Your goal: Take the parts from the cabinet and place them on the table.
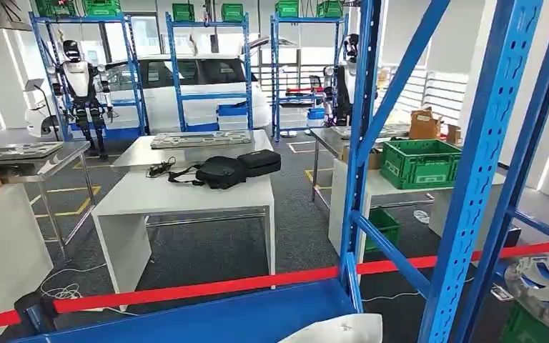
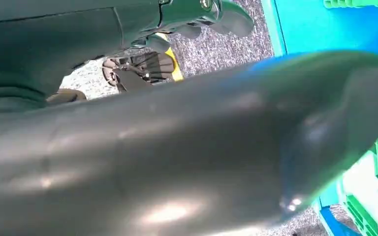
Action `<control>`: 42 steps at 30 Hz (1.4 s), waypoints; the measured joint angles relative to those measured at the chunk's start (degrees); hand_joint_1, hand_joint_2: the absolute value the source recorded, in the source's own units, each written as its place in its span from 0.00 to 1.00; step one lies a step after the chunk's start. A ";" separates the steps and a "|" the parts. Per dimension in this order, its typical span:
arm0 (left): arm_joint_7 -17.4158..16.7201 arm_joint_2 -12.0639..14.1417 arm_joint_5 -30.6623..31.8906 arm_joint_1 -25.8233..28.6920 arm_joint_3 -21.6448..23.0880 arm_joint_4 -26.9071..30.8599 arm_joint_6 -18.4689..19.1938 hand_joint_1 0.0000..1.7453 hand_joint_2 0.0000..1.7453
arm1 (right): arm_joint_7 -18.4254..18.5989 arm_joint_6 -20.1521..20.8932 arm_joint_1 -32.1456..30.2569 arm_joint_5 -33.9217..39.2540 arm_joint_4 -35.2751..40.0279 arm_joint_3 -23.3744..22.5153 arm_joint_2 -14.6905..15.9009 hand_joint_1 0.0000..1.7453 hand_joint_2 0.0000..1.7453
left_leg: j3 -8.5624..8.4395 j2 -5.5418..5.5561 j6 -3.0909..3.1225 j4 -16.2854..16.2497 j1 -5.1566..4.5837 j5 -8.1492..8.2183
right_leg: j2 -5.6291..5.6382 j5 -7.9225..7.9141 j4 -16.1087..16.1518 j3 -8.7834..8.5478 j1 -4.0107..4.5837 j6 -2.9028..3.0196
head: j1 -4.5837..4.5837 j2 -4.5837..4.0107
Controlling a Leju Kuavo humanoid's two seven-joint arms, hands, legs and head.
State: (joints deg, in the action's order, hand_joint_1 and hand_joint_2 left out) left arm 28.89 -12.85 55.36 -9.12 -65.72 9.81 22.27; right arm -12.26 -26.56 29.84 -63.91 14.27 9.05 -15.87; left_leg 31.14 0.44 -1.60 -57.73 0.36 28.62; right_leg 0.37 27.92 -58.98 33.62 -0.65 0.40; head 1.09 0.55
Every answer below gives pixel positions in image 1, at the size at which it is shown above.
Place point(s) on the black zip pouch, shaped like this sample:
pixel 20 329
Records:
pixel 259 162

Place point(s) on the black backpack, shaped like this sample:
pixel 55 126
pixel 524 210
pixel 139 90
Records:
pixel 220 173

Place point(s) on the steel bench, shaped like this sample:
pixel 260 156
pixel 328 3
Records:
pixel 326 137
pixel 42 165

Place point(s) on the blue plastic bin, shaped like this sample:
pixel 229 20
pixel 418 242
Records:
pixel 316 114
pixel 232 110

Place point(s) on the white table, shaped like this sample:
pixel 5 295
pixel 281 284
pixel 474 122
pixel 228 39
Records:
pixel 184 196
pixel 341 213
pixel 4 246

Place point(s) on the grey parts tray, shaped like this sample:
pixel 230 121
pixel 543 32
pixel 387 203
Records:
pixel 201 138
pixel 14 150

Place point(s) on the white car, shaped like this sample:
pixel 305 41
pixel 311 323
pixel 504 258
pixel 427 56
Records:
pixel 208 90

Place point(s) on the white black humanoid robot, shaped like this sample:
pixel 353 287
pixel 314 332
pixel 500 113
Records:
pixel 348 85
pixel 81 90

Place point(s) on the red barrier belt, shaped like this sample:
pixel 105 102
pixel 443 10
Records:
pixel 208 288

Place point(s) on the large green plastic crate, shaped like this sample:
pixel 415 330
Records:
pixel 419 165

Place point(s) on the open cardboard box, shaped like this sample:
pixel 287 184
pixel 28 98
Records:
pixel 423 125

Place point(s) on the small cardboard box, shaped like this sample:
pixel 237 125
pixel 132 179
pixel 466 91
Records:
pixel 453 135

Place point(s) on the large blue steel rack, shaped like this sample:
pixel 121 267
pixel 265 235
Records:
pixel 483 142

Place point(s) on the white car bumper part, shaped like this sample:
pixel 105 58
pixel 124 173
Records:
pixel 40 120

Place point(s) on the silver wheel rim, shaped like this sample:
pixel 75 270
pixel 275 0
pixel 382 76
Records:
pixel 547 291

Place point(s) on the black barrier post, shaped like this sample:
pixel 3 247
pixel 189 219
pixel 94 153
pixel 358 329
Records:
pixel 33 312

